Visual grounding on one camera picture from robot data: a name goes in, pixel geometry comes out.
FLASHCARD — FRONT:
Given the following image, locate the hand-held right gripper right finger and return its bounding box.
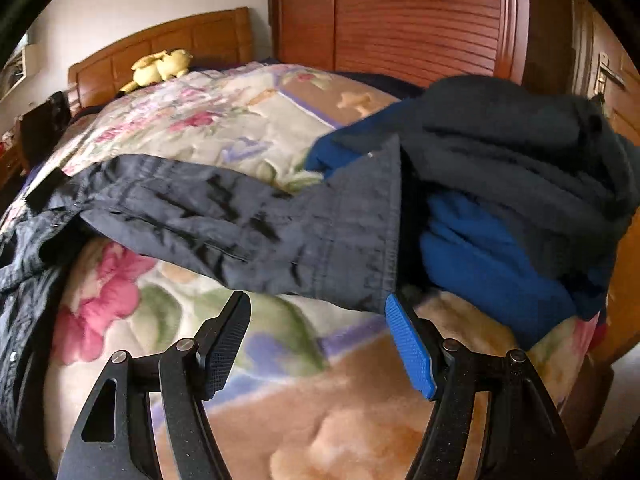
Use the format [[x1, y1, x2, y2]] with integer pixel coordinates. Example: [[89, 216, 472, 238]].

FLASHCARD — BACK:
[[385, 292, 581, 480]]

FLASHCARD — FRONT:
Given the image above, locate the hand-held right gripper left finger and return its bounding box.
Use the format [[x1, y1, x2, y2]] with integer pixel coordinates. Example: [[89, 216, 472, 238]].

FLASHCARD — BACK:
[[56, 290, 252, 480]]

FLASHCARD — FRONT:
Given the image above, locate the dark grey jacket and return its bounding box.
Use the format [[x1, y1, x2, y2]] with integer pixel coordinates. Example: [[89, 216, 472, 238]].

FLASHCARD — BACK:
[[0, 135, 404, 466]]

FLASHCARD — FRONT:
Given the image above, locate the floral blanket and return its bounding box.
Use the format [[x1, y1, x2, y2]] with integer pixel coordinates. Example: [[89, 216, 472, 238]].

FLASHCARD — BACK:
[[0, 62, 607, 480]]

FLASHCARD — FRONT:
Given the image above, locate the blue garment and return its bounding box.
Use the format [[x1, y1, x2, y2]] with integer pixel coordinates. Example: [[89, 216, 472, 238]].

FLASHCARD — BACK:
[[305, 100, 609, 354]]

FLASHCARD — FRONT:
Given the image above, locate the dark grey knit garment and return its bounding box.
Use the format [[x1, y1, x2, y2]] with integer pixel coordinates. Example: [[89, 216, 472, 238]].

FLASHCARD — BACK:
[[395, 76, 640, 283]]

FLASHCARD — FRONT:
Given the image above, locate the yellow plush toy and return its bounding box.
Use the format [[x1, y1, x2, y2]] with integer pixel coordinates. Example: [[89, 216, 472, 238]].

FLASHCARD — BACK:
[[119, 48, 195, 94]]

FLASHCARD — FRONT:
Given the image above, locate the dark wooden chair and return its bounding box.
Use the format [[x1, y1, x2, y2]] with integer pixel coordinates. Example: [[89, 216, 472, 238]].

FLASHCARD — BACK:
[[20, 91, 72, 177]]

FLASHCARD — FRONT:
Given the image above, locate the wooden bed headboard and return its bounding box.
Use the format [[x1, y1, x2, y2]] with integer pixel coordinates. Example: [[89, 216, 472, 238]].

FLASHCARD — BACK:
[[67, 7, 254, 109]]

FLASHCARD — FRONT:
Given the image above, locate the wooden door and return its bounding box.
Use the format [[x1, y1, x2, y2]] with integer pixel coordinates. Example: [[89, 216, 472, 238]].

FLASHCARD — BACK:
[[570, 0, 640, 147]]

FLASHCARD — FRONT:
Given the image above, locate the metal door handle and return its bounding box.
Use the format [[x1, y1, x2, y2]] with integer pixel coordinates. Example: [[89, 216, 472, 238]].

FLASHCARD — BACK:
[[595, 53, 627, 95]]

